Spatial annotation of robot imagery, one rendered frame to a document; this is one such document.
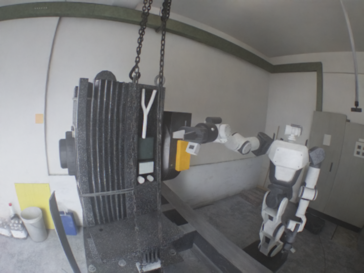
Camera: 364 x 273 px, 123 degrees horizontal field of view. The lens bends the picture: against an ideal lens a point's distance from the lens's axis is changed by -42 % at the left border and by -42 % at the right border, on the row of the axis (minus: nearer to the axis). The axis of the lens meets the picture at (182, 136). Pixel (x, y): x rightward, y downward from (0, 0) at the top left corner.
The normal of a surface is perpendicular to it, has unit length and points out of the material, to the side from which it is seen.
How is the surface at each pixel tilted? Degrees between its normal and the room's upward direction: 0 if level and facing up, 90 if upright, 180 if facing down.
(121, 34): 90
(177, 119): 90
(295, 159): 86
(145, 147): 90
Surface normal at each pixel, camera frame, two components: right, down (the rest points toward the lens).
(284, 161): -0.54, 0.01
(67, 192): 0.50, 0.17
